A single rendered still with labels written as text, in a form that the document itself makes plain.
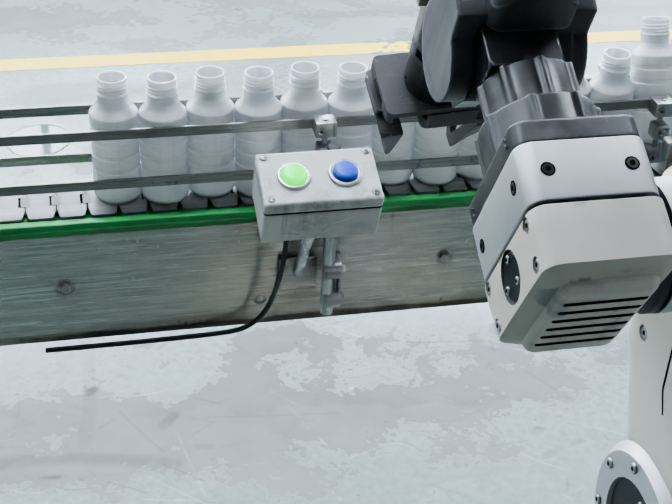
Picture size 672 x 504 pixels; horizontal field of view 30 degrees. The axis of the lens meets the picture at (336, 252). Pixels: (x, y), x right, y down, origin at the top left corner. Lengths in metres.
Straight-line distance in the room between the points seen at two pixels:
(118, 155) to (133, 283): 0.17
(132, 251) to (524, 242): 0.89
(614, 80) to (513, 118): 0.86
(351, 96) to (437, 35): 0.67
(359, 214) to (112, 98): 0.33
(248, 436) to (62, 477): 0.40
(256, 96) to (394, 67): 0.46
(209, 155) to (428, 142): 0.28
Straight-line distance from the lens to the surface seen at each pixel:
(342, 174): 1.44
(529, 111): 0.83
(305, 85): 1.56
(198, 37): 4.56
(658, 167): 1.78
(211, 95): 1.55
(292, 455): 2.71
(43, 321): 1.66
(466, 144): 1.66
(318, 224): 1.45
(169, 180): 1.57
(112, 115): 1.54
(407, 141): 1.63
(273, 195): 1.42
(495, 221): 0.83
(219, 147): 1.57
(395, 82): 1.10
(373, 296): 1.70
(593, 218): 0.77
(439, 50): 0.91
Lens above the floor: 1.82
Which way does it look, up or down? 33 degrees down
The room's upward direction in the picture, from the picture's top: 3 degrees clockwise
